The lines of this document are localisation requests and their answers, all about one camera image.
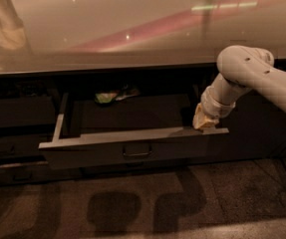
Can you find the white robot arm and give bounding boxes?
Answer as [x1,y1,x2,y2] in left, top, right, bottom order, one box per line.
[192,46,286,130]

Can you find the items in left drawer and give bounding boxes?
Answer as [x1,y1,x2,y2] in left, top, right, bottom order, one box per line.
[0,81,47,99]

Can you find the dark drawer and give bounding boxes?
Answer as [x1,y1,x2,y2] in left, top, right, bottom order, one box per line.
[0,161,82,186]
[0,97,56,128]
[39,92,229,169]
[0,134,49,159]

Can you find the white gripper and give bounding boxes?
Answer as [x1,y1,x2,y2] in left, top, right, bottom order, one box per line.
[192,87,235,130]

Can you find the dark cabinet door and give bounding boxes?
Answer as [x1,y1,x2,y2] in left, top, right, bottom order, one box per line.
[185,62,286,166]

